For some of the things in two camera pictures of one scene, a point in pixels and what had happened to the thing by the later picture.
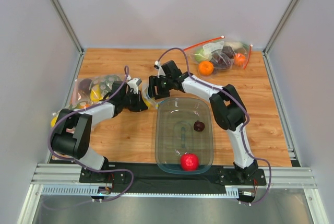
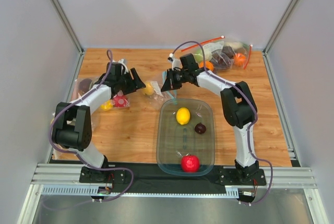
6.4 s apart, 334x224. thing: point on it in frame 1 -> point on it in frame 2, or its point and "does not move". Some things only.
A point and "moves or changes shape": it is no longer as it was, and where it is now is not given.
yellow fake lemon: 146,102 -> 183,116
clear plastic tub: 175,135 does not move
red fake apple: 189,162 does not move
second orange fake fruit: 239,59 does not move
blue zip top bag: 148,101 moves or changes shape
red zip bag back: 218,55 does not move
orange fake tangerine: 205,68 does not move
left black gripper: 136,101 -> 129,82
